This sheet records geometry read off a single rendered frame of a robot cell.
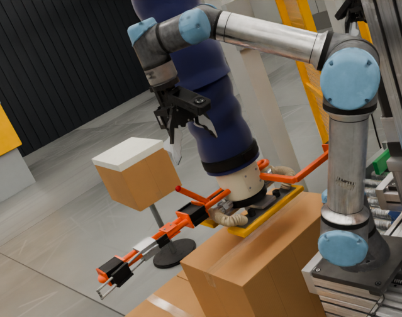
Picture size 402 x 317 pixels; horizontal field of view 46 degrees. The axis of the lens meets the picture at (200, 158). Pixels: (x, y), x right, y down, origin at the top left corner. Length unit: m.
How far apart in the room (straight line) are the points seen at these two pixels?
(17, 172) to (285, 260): 7.57
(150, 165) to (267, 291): 1.99
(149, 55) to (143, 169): 2.43
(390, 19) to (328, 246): 0.55
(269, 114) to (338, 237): 2.16
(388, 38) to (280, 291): 1.00
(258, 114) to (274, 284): 1.70
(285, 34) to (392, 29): 0.25
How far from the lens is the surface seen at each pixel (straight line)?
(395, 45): 1.24
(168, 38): 1.12
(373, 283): 1.36
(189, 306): 2.44
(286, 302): 1.86
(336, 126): 1.08
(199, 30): 1.10
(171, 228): 1.67
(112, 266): 1.61
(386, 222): 2.52
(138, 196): 3.55
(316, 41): 1.18
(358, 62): 1.01
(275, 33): 1.18
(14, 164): 9.00
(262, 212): 1.79
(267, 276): 1.75
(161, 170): 3.60
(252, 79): 3.18
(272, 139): 3.29
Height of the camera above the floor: 1.88
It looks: 18 degrees down
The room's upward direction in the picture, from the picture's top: 23 degrees counter-clockwise
